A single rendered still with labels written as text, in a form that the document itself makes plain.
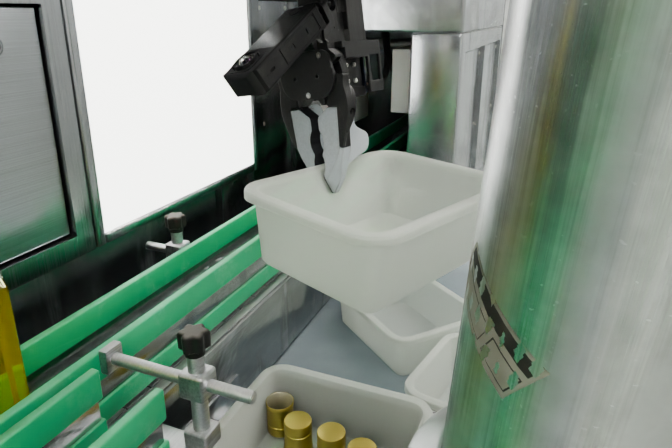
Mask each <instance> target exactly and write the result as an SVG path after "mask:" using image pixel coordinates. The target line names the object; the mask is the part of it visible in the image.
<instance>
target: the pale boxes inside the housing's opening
mask: <svg viewBox="0 0 672 448"><path fill-rule="evenodd" d="M410 55H411V45H409V46H404V47H399V48H394V49H393V51H392V84H391V112H395V113H408V104H409V80H410ZM356 101H357V104H356V113H355V117H354V122H356V121H358V120H360V119H362V118H364V117H366V116H368V92H367V93H366V95H364V96H358V97H356Z"/></svg>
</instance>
